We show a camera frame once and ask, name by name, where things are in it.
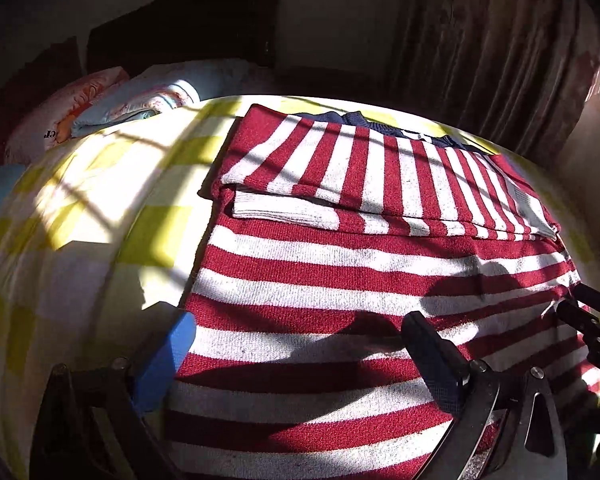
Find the red white striped knit sweater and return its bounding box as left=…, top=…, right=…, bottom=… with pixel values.
left=164, top=104, right=600, bottom=479

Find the yellow green checked bedsheet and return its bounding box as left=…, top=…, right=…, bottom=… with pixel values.
left=0, top=96, right=577, bottom=479

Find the floral pink curtain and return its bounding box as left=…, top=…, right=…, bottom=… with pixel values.
left=387, top=0, right=600, bottom=167

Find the dark wooden nightstand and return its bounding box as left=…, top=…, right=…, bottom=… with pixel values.
left=275, top=66, right=402, bottom=106

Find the orange floral pillow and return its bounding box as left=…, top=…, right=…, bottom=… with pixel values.
left=5, top=66, right=129, bottom=166

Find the light blue floral pillow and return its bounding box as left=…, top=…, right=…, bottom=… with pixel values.
left=71, top=58, right=259, bottom=138

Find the dark wooden headboard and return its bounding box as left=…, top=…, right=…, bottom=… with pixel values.
left=0, top=36, right=82, bottom=113
left=85, top=0, right=279, bottom=77

